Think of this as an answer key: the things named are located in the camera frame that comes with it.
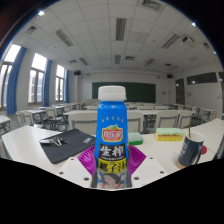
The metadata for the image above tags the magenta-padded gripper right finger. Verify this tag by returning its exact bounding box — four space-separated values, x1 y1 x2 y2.
126 144 168 189

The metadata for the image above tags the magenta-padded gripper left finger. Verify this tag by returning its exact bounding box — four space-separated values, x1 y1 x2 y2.
55 145 98 190

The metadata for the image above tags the blue white-capped drink bottle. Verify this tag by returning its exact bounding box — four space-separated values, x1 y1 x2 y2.
91 85 133 190

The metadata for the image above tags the black mouse pad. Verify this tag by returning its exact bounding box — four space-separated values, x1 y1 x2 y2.
39 128 97 165

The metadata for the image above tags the bunch of keys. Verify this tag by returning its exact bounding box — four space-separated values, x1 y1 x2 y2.
39 136 71 147

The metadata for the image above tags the yellow sponge with green top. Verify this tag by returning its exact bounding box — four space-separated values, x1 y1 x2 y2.
154 127 186 142

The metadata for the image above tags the dark blue mug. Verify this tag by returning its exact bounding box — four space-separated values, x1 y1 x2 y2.
176 130 205 169

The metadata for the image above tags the group of classroom chairs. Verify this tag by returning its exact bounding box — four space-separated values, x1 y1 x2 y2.
0 99 224 136

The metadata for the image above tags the dark green chalkboard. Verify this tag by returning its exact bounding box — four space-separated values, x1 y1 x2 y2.
91 82 157 104

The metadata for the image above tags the blue curtain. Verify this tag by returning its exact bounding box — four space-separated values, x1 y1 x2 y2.
6 46 28 116
42 59 53 108
64 69 71 104

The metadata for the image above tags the dark classroom door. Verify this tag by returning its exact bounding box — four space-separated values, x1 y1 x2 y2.
218 71 224 114
175 78 186 105

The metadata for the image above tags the bright tall window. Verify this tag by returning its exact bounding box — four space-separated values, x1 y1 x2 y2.
54 64 66 102
0 43 22 109
28 53 48 104

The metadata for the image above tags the ceiling projector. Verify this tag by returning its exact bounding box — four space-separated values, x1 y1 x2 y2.
182 35 196 46

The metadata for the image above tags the group of ceiling lights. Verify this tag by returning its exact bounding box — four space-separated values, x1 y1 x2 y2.
24 0 214 68

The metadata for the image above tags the dark long wall window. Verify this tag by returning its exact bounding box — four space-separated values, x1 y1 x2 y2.
186 71 218 86

